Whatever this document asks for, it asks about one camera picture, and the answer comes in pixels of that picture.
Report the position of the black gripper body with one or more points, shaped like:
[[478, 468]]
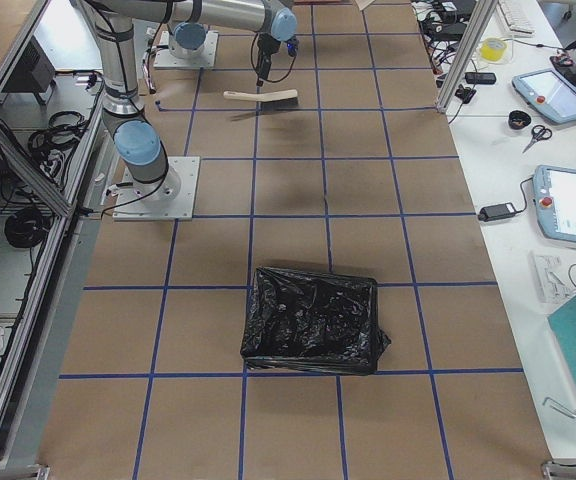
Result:
[[267, 48]]

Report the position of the beige hand brush black bristles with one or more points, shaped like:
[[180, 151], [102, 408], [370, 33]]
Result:
[[277, 99]]

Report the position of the beige plastic dustpan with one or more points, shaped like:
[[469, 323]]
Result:
[[363, 4]]

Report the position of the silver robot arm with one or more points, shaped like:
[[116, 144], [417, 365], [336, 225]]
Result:
[[191, 45], [123, 113]]

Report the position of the bin with black bag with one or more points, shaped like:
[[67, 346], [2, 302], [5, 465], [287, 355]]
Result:
[[313, 322]]

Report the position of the yellow tape roll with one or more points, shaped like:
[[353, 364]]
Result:
[[492, 49]]

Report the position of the white keyboard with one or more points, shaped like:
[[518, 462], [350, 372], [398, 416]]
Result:
[[513, 18]]

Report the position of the black power brick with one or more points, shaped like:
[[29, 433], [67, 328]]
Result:
[[497, 212]]

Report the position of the far blue teach pendant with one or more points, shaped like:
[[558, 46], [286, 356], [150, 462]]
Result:
[[549, 93]]

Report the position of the blue teach pendant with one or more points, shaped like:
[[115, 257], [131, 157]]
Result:
[[555, 202], [549, 93]]

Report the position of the black scissors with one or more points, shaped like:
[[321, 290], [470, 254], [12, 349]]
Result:
[[539, 133]]

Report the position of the near blue teach pendant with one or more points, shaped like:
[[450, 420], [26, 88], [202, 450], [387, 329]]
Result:
[[555, 202]]

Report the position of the metal hex key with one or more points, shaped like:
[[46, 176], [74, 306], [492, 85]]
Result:
[[559, 407]]

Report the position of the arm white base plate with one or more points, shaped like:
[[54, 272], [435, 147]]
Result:
[[171, 56], [174, 199]]

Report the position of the aluminium frame post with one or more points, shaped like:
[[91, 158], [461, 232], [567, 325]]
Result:
[[480, 18]]

